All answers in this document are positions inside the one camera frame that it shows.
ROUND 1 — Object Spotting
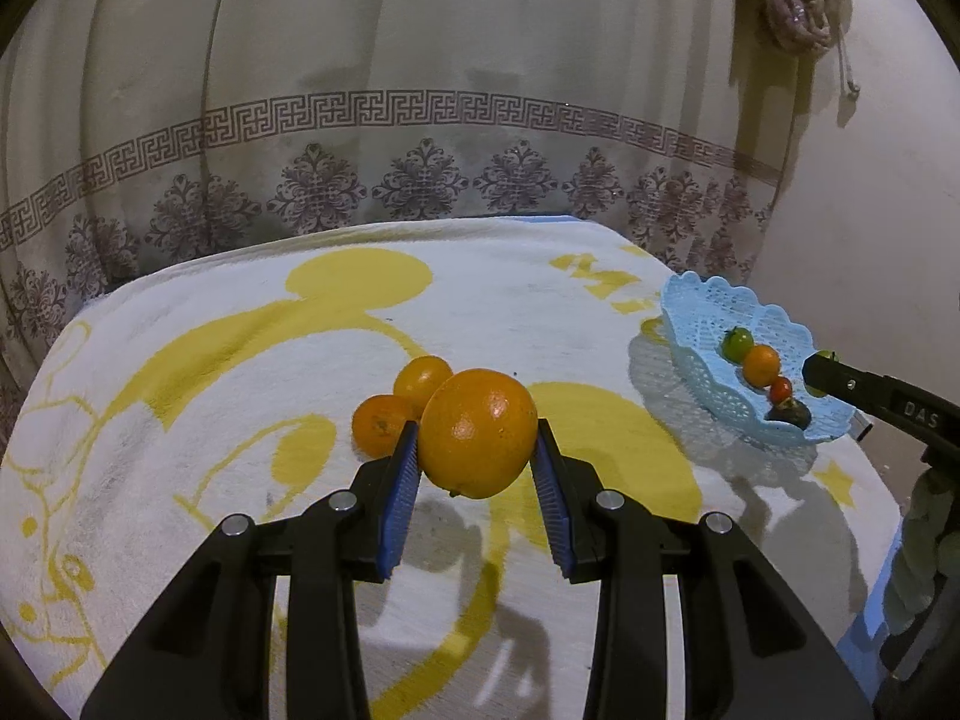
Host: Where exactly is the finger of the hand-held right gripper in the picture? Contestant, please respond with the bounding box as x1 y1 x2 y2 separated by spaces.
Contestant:
801 354 887 410

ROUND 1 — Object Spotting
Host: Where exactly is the blue sheet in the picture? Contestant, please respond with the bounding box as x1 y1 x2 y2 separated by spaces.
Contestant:
836 540 908 698

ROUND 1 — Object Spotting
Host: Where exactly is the white and yellow towel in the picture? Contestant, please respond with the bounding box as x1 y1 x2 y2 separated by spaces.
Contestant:
0 216 905 720

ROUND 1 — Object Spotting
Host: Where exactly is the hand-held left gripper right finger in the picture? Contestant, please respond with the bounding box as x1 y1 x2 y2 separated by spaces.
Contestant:
529 418 875 720

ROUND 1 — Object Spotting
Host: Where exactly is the beige patterned curtain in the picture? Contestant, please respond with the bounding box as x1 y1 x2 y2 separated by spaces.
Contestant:
0 0 800 421

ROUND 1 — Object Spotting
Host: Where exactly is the dark brown wrinkled fruit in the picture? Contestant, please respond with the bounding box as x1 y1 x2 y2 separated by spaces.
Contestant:
765 399 812 430

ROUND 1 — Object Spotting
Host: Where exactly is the light blue lattice basket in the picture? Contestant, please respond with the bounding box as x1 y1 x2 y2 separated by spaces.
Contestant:
660 270 860 447

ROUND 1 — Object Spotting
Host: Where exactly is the pink fabric curtain tieback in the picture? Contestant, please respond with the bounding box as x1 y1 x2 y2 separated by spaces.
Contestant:
731 0 863 100

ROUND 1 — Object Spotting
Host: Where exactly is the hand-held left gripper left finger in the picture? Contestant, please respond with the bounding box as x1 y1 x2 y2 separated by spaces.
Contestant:
79 420 421 720

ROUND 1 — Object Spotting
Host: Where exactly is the orange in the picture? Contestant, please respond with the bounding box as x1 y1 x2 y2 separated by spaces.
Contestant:
741 344 782 386
417 368 539 500
351 394 410 462
394 356 455 421

